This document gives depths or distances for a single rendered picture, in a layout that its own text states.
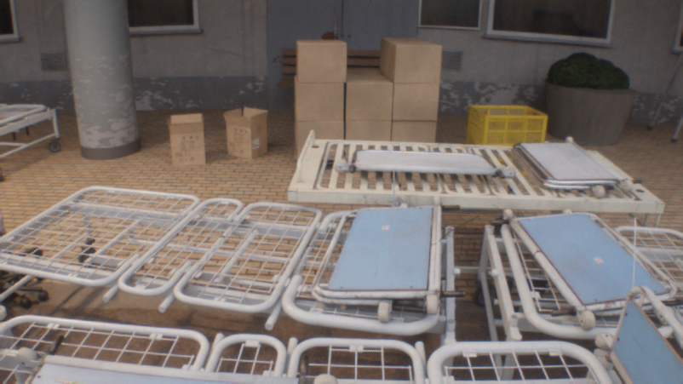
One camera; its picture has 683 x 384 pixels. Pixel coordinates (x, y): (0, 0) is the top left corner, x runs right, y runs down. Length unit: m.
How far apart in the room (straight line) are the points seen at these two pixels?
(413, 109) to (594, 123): 2.44
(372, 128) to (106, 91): 2.51
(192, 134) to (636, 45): 5.79
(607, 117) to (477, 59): 1.87
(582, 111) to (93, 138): 5.12
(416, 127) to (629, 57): 3.99
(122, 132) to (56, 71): 2.88
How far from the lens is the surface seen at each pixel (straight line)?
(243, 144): 4.86
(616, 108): 6.11
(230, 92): 6.94
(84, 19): 5.07
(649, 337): 1.52
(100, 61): 5.07
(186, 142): 4.73
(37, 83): 8.09
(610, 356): 1.71
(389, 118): 4.38
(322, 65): 4.22
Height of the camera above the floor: 1.48
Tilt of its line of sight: 22 degrees down
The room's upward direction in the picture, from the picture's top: 1 degrees clockwise
